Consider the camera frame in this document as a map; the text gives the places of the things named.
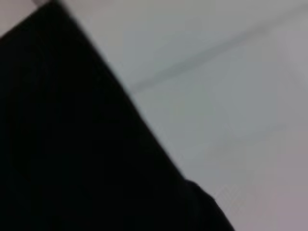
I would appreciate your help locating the black shirt with FREE! print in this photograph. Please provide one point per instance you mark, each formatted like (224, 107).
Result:
(72, 144)

